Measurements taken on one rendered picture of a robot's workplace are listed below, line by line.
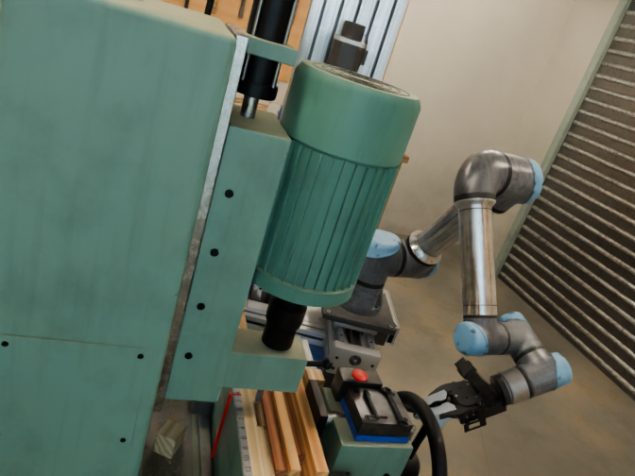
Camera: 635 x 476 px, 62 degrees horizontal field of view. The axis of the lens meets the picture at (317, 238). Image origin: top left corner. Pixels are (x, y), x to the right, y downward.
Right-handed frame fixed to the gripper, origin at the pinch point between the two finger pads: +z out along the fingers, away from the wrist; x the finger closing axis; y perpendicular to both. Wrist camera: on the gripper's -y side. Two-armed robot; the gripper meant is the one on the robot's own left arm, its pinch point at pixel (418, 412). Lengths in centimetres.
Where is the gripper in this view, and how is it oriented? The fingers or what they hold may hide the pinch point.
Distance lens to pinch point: 125.0
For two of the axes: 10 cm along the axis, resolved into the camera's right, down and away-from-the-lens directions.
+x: -2.2, -4.4, 8.7
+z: -9.5, 3.0, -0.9
